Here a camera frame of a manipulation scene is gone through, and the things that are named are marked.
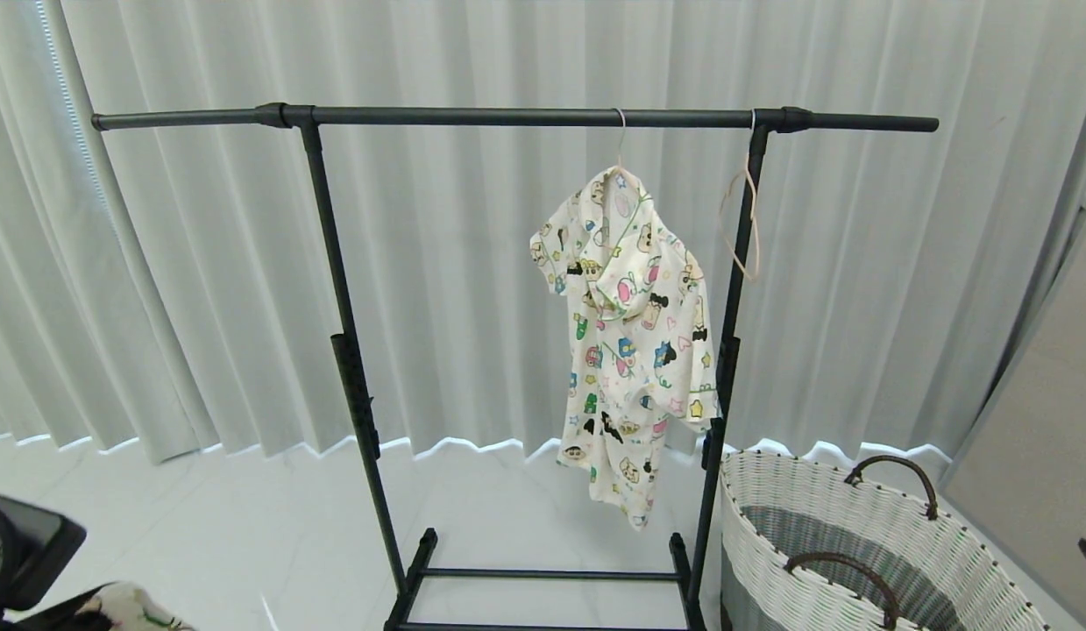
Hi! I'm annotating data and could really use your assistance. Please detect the white laundry basket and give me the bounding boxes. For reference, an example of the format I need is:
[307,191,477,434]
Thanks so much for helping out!
[719,449,1053,631]

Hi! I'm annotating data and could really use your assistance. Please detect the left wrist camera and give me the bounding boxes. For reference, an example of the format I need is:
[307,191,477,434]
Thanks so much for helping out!
[0,494,88,616]

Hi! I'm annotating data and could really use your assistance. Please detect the black clothes rack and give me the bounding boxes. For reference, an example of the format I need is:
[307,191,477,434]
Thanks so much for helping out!
[90,102,940,631]

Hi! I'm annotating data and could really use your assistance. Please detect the cream printed garment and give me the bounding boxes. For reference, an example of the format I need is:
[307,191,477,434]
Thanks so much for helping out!
[17,580,195,631]
[529,166,721,532]

